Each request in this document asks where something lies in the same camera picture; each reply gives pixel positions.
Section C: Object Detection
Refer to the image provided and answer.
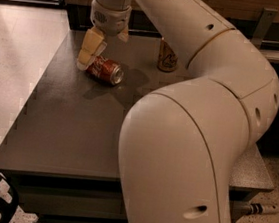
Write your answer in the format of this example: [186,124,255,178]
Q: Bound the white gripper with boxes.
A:
[76,0,132,71]

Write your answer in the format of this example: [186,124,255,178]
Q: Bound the red coke can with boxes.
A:
[87,56,124,86]

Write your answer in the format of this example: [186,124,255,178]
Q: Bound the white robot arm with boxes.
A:
[78,0,279,223]

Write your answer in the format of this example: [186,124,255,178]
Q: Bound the brown gold soda can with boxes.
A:
[157,38,178,73]

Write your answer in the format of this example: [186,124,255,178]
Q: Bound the grey drawer cabinet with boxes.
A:
[5,162,259,223]

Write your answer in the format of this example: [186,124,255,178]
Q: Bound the right metal wall bracket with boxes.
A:
[251,8,278,49]

